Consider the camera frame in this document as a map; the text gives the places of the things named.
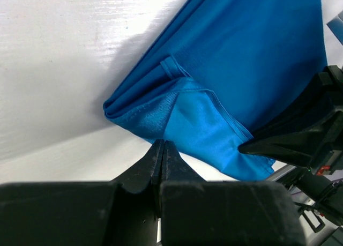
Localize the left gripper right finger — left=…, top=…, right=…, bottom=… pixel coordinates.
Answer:
left=160, top=141, right=305, bottom=245

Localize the blue cloth napkin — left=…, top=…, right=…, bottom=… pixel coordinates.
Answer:
left=103, top=0, right=326, bottom=181

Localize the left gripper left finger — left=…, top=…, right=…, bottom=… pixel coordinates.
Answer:
left=1, top=140, right=164, bottom=245

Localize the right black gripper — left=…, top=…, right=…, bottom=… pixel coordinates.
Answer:
left=238, top=66, right=342, bottom=226

